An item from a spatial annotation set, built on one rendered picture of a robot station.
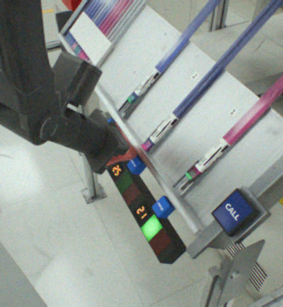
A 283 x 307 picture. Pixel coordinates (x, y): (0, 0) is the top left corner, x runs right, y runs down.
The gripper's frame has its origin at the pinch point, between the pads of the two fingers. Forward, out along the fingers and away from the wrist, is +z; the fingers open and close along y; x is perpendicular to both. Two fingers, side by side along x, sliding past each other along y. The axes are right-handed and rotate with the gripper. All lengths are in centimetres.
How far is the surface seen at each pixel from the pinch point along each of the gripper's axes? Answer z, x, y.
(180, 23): 94, -28, 124
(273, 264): 53, 6, -16
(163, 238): 2.3, 4.5, -15.3
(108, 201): 56, 45, 43
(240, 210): -3.1, -9.7, -22.9
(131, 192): 2.2, 5.3, -4.1
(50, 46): 36, 21, 119
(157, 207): 0.1, 1.4, -11.7
